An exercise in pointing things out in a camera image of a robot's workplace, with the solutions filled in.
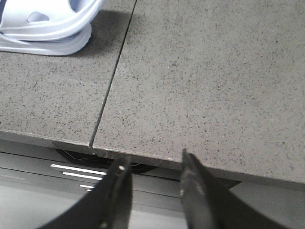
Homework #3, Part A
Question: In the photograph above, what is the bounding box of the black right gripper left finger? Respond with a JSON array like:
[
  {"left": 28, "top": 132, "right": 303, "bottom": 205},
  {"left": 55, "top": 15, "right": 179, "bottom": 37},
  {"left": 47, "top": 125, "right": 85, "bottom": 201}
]
[{"left": 44, "top": 157, "right": 132, "bottom": 229}]

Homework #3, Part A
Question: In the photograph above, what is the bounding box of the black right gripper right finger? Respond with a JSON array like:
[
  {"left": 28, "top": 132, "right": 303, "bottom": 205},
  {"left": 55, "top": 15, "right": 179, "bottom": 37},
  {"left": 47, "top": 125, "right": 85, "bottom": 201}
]
[{"left": 180, "top": 149, "right": 283, "bottom": 229}]

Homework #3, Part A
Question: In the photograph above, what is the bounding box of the light blue slipper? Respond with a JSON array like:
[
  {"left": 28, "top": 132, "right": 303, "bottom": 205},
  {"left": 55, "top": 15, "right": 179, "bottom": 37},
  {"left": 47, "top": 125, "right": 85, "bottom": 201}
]
[
  {"left": 0, "top": 0, "right": 103, "bottom": 41},
  {"left": 0, "top": 23, "right": 92, "bottom": 56}
]

